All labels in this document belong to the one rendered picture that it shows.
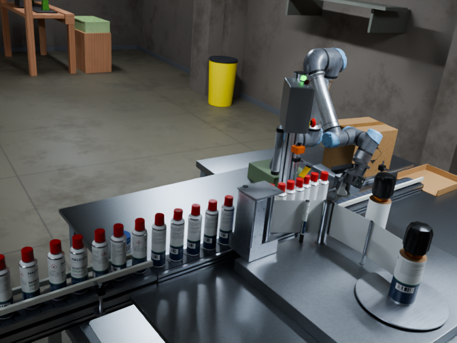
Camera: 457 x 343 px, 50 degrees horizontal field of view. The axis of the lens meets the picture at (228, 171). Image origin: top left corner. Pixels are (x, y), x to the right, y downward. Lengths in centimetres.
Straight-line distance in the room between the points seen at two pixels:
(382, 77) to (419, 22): 68
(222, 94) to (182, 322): 542
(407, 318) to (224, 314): 60
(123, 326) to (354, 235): 123
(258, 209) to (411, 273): 55
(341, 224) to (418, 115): 337
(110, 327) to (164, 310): 90
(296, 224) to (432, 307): 58
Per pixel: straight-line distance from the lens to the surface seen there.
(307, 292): 175
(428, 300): 187
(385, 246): 188
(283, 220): 197
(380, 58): 551
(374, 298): 179
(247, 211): 177
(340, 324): 165
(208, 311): 169
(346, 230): 197
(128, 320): 259
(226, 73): 676
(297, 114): 197
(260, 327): 166
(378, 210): 205
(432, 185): 299
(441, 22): 511
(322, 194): 221
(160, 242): 173
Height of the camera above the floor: 191
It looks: 23 degrees down
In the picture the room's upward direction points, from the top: 5 degrees clockwise
